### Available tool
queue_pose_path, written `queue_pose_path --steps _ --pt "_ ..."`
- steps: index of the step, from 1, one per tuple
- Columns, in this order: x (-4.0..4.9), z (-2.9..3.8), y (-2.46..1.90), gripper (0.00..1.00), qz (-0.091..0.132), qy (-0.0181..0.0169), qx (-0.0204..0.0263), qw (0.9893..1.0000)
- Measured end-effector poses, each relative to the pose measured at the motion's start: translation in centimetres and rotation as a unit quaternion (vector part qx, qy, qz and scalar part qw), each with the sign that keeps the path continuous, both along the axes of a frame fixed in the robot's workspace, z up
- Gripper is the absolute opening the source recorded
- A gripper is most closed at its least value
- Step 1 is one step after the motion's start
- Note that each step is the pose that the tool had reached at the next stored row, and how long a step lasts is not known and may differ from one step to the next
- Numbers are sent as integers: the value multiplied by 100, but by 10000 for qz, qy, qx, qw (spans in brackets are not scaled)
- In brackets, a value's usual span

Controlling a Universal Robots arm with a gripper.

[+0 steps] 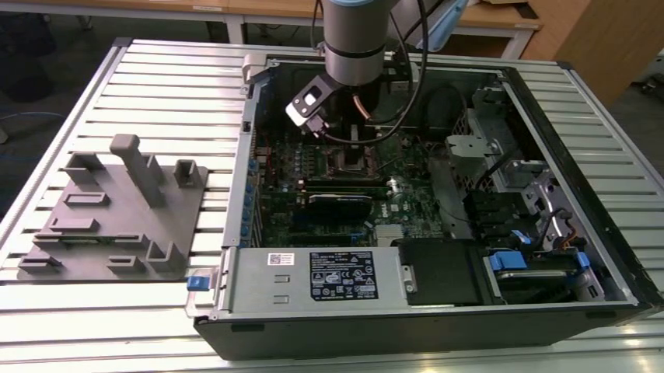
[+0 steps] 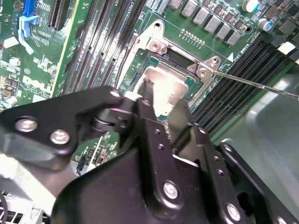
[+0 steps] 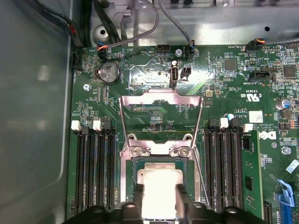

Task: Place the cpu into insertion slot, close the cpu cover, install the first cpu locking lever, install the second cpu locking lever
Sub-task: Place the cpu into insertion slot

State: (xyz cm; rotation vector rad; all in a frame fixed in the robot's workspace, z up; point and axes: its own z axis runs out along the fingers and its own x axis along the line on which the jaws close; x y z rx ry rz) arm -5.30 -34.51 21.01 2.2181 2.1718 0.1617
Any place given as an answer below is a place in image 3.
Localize green RAM stick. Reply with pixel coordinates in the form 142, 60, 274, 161
241, 130, 265, 221

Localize silver CPU chip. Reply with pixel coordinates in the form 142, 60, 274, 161
133, 161, 187, 222

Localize black open PC case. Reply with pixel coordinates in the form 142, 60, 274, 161
0, 0, 299, 224

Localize black wire bundle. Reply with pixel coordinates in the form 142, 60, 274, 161
23, 0, 84, 49

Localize RAM slot black clips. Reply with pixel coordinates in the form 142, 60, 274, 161
204, 118, 218, 212
80, 126, 96, 212

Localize metal CPU socket cover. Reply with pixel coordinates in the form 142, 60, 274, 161
118, 88, 204, 156

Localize metal CPU socket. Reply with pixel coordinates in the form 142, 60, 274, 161
118, 139, 205, 210

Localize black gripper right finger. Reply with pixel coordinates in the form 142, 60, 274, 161
175, 183, 266, 224

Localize thin metal locking lever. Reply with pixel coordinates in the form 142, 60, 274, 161
191, 140, 212, 207

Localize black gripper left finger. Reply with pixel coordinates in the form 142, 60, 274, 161
61, 183, 145, 224

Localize green motherboard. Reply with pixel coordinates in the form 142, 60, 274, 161
66, 43, 299, 224

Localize silver internal USB port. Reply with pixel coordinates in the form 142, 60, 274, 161
170, 66, 180, 85

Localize silver coin cell battery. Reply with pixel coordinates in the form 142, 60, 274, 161
99, 61, 121, 85

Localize silver blue capacitor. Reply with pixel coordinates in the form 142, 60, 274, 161
275, 99, 292, 111

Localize grey sleeved wire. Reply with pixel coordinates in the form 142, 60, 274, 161
158, 0, 196, 49
104, 0, 160, 49

